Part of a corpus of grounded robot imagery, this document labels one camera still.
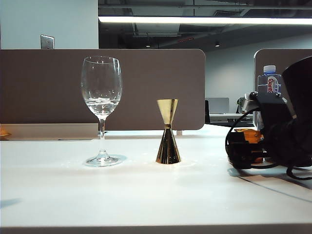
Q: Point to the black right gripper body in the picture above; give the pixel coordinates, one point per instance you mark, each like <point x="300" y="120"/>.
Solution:
<point x="287" y="143"/>

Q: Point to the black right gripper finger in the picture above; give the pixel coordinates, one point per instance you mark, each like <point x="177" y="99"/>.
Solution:
<point x="239" y="153"/>

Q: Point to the small amber measuring cup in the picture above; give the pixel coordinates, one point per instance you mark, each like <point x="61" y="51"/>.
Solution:
<point x="252" y="136"/>

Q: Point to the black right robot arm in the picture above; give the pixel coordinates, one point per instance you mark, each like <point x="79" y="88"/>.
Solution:
<point x="302" y="85"/>

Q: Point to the clear plastic water bottle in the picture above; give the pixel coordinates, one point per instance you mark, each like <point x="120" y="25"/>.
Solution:
<point x="268" y="80"/>

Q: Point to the gold double-cone jigger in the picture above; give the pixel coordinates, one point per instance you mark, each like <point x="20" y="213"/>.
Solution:
<point x="168" y="148"/>

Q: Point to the clear wine glass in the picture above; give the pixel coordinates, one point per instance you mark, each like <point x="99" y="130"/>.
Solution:
<point x="101" y="107"/>

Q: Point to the white background desk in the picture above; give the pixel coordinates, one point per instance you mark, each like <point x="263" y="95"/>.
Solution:
<point x="221" y="118"/>

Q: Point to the small green potted plant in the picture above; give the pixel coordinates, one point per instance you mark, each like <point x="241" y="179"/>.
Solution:
<point x="240" y="103"/>

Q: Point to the black office chair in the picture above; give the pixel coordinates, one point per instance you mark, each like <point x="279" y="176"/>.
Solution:
<point x="207" y="112"/>

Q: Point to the grey background screen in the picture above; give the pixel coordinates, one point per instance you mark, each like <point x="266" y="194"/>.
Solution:
<point x="218" y="105"/>

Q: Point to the narrow brown desk partition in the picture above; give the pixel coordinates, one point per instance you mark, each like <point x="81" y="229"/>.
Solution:
<point x="270" y="57"/>

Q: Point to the wide brown desk partition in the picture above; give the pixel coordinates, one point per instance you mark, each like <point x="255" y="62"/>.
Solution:
<point x="158" y="73"/>

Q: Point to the long ceiling light strip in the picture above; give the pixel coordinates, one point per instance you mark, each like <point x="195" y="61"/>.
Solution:
<point x="195" y="20"/>

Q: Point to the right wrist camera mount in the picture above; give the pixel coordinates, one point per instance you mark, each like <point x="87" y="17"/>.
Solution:
<point x="273" y="107"/>

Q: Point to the metal wall switch plate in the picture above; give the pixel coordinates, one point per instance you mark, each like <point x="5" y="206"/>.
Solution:
<point x="47" y="42"/>

